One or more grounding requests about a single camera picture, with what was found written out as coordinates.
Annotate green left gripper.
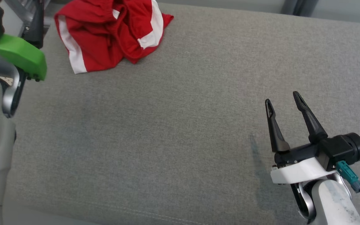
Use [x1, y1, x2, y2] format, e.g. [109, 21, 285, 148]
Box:
[0, 0, 48, 82]

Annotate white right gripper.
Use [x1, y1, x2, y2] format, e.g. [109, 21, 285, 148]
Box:
[265, 91, 338, 185]

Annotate red shorts with white stripe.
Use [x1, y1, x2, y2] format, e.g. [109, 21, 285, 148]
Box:
[54, 0, 174, 74]

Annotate teal plug black cable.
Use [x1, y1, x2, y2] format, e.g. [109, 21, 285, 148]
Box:
[336, 161, 360, 216]

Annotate grey double partition post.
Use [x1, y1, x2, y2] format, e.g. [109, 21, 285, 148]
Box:
[280, 0, 319, 17]

